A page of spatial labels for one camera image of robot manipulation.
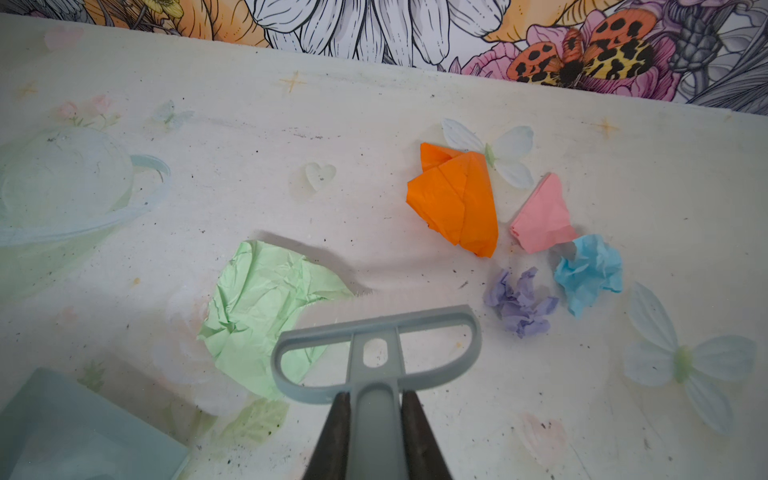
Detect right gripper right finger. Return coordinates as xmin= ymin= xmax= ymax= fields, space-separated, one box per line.
xmin=401 ymin=391 xmax=452 ymax=480

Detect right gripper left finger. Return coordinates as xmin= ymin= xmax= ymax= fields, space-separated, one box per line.
xmin=302 ymin=392 xmax=352 ymax=480

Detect light green paper scrap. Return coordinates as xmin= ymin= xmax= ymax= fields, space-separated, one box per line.
xmin=198 ymin=241 xmax=353 ymax=400

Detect grey-green plastic dustpan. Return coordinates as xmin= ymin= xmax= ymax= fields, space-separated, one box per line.
xmin=1 ymin=368 xmax=188 ymax=479

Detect purple paper scrap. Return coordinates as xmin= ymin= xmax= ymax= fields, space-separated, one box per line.
xmin=483 ymin=267 xmax=559 ymax=339

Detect light blue paper scrap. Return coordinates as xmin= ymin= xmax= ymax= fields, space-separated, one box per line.
xmin=554 ymin=234 xmax=623 ymax=319

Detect pink paper scrap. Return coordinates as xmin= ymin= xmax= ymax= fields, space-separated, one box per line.
xmin=509 ymin=173 xmax=579 ymax=254

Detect orange paper scrap far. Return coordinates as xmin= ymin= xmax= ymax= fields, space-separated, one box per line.
xmin=406 ymin=143 xmax=499 ymax=258

